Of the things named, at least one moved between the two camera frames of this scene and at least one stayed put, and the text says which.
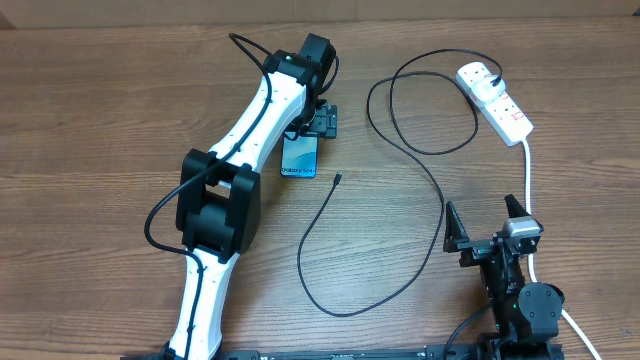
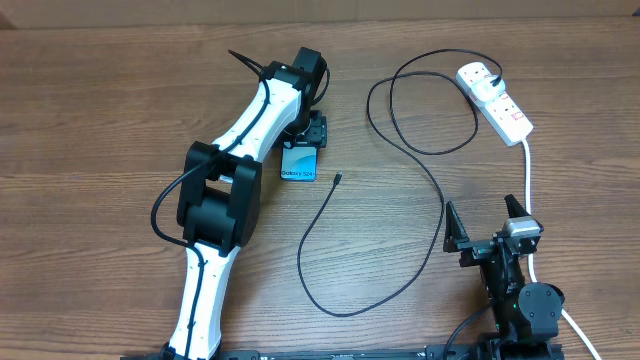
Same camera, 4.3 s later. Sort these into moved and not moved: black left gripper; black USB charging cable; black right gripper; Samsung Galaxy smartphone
Moved: black left gripper
Not moved: black USB charging cable; Samsung Galaxy smartphone; black right gripper
